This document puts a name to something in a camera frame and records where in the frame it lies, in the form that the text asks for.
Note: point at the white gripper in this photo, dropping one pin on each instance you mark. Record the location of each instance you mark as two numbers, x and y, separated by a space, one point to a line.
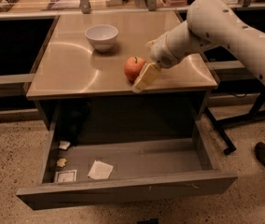
160 52

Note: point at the red apple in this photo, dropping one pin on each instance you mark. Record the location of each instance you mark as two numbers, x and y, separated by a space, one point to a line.
133 67

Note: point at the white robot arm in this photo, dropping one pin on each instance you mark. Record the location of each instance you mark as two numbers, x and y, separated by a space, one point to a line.
209 23

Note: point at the grey cabinet with counter top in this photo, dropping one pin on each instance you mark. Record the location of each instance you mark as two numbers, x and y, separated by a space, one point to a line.
77 77

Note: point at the grey open drawer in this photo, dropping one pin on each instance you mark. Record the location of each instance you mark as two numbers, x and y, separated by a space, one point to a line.
156 156

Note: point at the white ceramic bowl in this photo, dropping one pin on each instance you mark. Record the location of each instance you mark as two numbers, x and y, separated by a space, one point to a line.
102 37

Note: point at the black table leg with caster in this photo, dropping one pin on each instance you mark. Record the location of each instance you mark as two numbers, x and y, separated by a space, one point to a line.
230 146

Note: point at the white folded paper sheet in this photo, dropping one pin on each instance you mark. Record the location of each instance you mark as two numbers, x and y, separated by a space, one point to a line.
100 170

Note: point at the small white paper scrap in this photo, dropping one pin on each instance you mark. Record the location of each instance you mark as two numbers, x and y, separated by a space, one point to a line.
64 145

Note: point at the small tan scrap piece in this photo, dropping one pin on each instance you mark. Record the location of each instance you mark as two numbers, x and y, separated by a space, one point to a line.
61 162

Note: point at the framed square card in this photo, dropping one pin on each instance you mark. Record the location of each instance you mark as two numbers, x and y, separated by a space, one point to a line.
66 176

